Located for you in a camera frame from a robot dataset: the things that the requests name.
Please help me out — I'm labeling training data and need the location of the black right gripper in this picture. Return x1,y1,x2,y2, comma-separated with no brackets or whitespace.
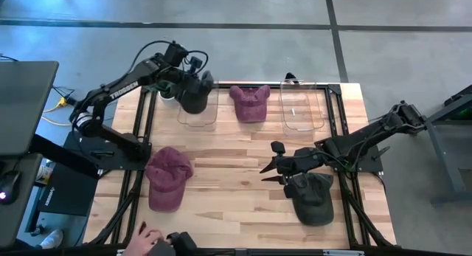
259,146,327,186

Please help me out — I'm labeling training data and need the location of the dark grey baseball cap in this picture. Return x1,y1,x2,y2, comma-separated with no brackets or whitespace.
179,89,210,115

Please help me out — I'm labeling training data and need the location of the dark green baseball cap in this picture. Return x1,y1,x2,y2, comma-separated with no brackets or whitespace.
282,171,336,227

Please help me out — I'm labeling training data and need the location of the maroon baseball cap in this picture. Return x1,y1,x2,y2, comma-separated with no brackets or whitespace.
145,146,195,213
228,84,272,124

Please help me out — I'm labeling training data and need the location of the green plant in white pot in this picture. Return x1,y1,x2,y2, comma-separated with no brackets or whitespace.
157,82,178,102

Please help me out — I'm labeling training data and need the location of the clear plastic bin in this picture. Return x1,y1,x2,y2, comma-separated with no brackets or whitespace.
176,80,221,131
279,78,326,134

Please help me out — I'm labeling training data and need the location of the black handheld device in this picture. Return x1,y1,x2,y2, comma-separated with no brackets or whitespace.
167,232,198,256

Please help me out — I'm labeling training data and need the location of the person's hand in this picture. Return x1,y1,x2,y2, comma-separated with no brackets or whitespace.
123,221,165,256

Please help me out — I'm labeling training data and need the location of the black support beam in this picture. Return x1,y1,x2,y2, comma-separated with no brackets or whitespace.
29,134,103,180

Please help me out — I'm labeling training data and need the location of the black box with white logo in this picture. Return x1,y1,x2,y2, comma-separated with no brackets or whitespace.
36,162,100,217

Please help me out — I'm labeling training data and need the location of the grey metal stand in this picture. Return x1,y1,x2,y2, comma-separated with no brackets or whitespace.
423,84,472,207

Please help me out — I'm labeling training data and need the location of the white printed cup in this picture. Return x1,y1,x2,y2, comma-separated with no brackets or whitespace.
35,163,55,186

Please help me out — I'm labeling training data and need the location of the person's white shoe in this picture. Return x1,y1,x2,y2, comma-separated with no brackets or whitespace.
38,228,64,250

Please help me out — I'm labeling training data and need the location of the black computer mouse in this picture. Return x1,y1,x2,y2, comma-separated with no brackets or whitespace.
0,170,22,205

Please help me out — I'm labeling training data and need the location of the dark grey desk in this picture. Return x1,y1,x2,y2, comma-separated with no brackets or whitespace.
0,152,44,249

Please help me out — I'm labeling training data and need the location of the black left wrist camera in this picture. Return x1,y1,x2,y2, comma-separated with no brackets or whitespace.
187,55,204,75

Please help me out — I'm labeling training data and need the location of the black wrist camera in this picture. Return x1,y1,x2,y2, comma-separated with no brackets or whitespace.
271,140,287,156
187,55,204,75

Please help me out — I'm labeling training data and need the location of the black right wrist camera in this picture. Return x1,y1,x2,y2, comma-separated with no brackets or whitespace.
271,140,287,156

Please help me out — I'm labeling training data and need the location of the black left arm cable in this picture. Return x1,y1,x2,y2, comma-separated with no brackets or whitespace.
127,40,174,76

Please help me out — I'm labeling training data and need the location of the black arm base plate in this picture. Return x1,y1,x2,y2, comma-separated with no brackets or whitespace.
333,144,384,175
65,129,153,172

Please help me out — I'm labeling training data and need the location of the black metal table frame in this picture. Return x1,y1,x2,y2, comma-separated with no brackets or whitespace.
83,80,398,256

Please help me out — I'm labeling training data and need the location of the yellow cable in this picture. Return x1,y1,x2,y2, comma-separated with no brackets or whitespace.
41,97,73,127

